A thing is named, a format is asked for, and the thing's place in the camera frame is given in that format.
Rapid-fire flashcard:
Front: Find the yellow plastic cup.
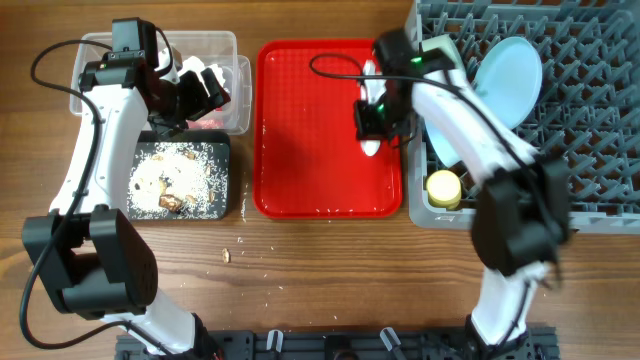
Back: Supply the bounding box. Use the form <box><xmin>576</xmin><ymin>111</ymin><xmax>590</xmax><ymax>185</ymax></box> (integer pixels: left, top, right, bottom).
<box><xmin>426</xmin><ymin>170</ymin><xmax>462</xmax><ymax>210</ymax></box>

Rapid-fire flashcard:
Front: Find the black food waste tray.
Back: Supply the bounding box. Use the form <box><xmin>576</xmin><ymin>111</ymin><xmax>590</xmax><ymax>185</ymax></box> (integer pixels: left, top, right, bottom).
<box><xmin>125</xmin><ymin>130</ymin><xmax>232</xmax><ymax>222</ymax></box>

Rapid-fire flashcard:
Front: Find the food crumb on table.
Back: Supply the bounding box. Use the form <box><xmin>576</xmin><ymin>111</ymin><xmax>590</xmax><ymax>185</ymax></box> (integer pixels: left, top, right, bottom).
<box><xmin>222</xmin><ymin>248</ymin><xmax>231</xmax><ymax>264</ymax></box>

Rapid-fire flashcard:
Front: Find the red snack wrapper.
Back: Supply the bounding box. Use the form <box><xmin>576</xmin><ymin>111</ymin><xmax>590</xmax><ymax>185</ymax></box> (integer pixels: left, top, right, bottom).
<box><xmin>187</xmin><ymin>118</ymin><xmax>226</xmax><ymax>130</ymax></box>

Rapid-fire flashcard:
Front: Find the red serving tray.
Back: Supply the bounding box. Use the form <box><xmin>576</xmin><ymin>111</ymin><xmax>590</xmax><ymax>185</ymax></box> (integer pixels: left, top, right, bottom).
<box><xmin>253</xmin><ymin>39</ymin><xmax>403</xmax><ymax>220</ymax></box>

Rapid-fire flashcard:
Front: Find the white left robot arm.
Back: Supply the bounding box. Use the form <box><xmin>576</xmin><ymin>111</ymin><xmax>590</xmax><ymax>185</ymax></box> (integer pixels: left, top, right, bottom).
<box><xmin>22</xmin><ymin>17</ymin><xmax>230</xmax><ymax>359</ymax></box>

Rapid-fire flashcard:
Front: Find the light blue plate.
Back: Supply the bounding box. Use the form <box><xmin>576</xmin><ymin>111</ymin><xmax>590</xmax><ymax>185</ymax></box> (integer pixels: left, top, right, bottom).
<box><xmin>473</xmin><ymin>37</ymin><xmax>543</xmax><ymax>129</ymax></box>

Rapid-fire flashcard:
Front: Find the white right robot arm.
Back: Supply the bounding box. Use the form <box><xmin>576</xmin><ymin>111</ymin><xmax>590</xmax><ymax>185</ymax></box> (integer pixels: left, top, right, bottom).
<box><xmin>354</xmin><ymin>29</ymin><xmax>570</xmax><ymax>358</ymax></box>

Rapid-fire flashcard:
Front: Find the clear plastic waste bin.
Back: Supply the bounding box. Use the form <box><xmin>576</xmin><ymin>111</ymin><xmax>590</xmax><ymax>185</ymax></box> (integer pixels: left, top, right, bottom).
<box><xmin>69</xmin><ymin>30</ymin><xmax>252</xmax><ymax>136</ymax></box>

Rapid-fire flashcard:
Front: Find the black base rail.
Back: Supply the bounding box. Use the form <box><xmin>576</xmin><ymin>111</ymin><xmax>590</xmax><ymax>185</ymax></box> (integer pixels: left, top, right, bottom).
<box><xmin>114</xmin><ymin>327</ymin><xmax>561</xmax><ymax>360</ymax></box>

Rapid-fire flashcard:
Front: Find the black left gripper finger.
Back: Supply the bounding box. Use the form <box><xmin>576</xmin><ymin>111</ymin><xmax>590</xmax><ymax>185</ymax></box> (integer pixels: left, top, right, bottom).
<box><xmin>201</xmin><ymin>68</ymin><xmax>231</xmax><ymax>110</ymax></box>
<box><xmin>178</xmin><ymin>71</ymin><xmax>213</xmax><ymax>120</ymax></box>

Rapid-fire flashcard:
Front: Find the light blue bowl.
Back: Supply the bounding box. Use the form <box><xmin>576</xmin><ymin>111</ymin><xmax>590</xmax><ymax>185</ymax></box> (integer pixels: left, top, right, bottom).
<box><xmin>425</xmin><ymin>122</ymin><xmax>461</xmax><ymax>167</ymax></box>

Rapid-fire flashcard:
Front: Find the crumpled white tissue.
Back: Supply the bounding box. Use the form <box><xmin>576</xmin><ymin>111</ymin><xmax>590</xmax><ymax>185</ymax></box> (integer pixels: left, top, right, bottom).
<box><xmin>178</xmin><ymin>56</ymin><xmax>232</xmax><ymax>93</ymax></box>

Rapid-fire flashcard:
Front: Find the white plastic spoon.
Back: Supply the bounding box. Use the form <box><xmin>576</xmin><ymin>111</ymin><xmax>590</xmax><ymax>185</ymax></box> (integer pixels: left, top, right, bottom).
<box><xmin>360</xmin><ymin>140</ymin><xmax>381</xmax><ymax>157</ymax></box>

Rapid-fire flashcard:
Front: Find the green bowl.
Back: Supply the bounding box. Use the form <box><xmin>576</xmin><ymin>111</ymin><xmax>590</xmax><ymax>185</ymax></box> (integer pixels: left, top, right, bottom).
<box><xmin>420</xmin><ymin>35</ymin><xmax>460</xmax><ymax>58</ymax></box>

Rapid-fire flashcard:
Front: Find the grey dishwasher rack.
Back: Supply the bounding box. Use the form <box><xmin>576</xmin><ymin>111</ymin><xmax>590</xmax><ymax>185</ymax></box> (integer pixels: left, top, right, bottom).
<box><xmin>405</xmin><ymin>0</ymin><xmax>639</xmax><ymax>235</ymax></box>

